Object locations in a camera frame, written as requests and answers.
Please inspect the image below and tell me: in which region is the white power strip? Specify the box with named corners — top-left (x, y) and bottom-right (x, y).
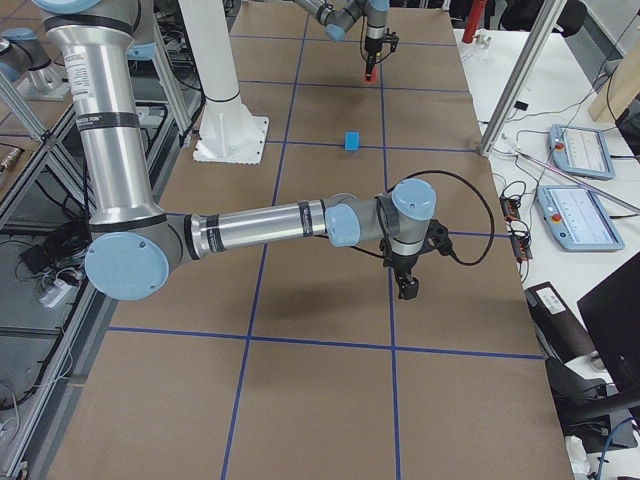
top-left (39, 279), bottom-right (72, 308)

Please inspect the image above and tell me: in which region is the blue teach pendant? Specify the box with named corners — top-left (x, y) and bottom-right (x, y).
top-left (548, 124), bottom-right (615, 180)
top-left (537, 185), bottom-right (625, 252)

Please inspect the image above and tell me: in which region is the blue wooden block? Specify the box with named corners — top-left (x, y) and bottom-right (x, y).
top-left (344, 131), bottom-right (360, 152)

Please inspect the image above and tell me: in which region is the grey aluminium frame post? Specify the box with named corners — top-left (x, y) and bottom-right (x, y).
top-left (477, 0), bottom-right (567, 157)

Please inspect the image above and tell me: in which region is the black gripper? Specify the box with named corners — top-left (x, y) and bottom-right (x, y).
top-left (383, 252), bottom-right (420, 300)
top-left (364, 36), bottom-right (382, 76)

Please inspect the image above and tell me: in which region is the far blue teach pendant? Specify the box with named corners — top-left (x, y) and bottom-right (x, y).
top-left (548, 124), bottom-right (615, 180)

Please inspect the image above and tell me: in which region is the near blue teach pendant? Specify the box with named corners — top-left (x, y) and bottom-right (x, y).
top-left (537, 185), bottom-right (625, 252)

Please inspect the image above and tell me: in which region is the white camera pole base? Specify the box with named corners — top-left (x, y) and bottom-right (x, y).
top-left (179, 0), bottom-right (269, 165)

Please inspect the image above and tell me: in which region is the red wooden block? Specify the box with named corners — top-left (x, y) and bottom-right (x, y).
top-left (363, 72), bottom-right (377, 83)

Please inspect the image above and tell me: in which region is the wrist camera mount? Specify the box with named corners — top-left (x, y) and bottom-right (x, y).
top-left (382, 29), bottom-right (399, 54)
top-left (422, 219), bottom-right (454, 256)

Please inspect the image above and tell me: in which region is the black monitor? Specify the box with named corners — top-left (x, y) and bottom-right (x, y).
top-left (577, 254), bottom-right (639, 391)

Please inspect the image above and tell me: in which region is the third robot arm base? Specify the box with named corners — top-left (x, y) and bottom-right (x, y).
top-left (1, 27), bottom-right (70, 102)

